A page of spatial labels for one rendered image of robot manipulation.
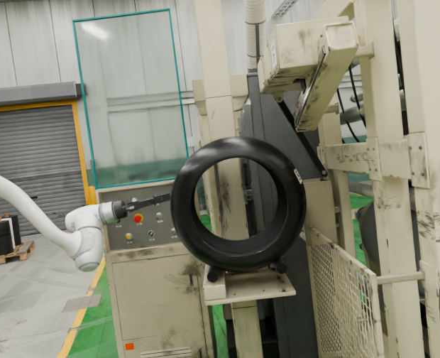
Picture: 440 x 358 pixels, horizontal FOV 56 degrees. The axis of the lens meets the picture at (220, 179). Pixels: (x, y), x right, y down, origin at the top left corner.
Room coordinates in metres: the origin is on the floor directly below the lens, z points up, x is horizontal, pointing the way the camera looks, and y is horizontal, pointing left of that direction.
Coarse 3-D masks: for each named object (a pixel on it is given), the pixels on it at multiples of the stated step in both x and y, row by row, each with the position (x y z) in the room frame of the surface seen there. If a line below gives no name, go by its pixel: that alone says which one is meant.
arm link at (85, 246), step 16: (0, 176) 1.50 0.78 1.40; (0, 192) 1.49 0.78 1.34; (16, 192) 1.51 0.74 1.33; (16, 208) 1.53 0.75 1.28; (32, 208) 1.53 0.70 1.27; (48, 224) 1.54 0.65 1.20; (64, 240) 1.55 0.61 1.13; (80, 240) 1.58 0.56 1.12; (96, 240) 1.63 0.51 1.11; (80, 256) 1.57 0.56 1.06; (96, 256) 1.59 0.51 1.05
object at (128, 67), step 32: (96, 32) 2.37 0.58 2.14; (128, 32) 2.37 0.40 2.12; (160, 32) 2.37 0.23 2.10; (96, 64) 2.37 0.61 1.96; (128, 64) 2.37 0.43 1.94; (160, 64) 2.37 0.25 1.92; (96, 96) 2.37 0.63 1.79; (128, 96) 2.37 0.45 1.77; (160, 96) 2.37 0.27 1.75; (96, 128) 2.37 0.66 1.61; (128, 128) 2.37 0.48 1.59; (160, 128) 2.37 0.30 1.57; (96, 160) 2.37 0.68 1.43; (128, 160) 2.37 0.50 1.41; (160, 160) 2.37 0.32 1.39
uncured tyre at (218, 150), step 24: (216, 144) 1.66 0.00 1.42; (240, 144) 1.64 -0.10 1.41; (264, 144) 1.67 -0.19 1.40; (192, 168) 1.64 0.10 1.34; (288, 168) 1.64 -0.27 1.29; (192, 192) 1.90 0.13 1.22; (288, 192) 1.63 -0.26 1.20; (192, 216) 1.90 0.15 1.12; (288, 216) 1.63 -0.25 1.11; (192, 240) 1.64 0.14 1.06; (216, 240) 1.90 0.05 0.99; (240, 240) 1.92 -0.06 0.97; (264, 240) 1.90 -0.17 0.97; (288, 240) 1.64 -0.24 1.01; (216, 264) 1.65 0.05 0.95; (240, 264) 1.64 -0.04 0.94; (264, 264) 1.66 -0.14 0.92
